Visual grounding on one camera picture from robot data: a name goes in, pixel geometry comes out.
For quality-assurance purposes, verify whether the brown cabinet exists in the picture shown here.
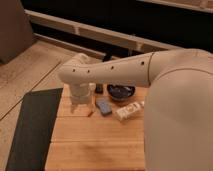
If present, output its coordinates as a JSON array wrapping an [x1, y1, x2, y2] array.
[[0, 0, 35, 63]]

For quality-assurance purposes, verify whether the small black object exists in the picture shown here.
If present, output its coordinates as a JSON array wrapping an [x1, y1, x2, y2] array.
[[95, 84, 103, 94]]

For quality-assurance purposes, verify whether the blue rectangular block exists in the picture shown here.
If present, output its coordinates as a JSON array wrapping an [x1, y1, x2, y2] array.
[[95, 98, 112, 116]]

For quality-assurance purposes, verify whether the white wall shelf rail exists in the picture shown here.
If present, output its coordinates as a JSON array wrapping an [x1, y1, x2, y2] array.
[[25, 10, 179, 53]]

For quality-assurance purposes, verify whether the black floor mat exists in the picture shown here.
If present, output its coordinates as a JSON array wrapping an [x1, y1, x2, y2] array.
[[5, 88, 62, 171]]

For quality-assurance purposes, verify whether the dark ceramic bowl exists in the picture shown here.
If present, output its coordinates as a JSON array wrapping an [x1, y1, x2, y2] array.
[[107, 84, 135, 101]]

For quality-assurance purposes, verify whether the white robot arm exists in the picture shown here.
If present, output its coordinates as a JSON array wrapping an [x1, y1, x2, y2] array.
[[59, 49, 213, 171]]

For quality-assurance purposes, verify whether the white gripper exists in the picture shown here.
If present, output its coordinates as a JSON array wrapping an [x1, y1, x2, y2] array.
[[69, 83, 96, 117]]

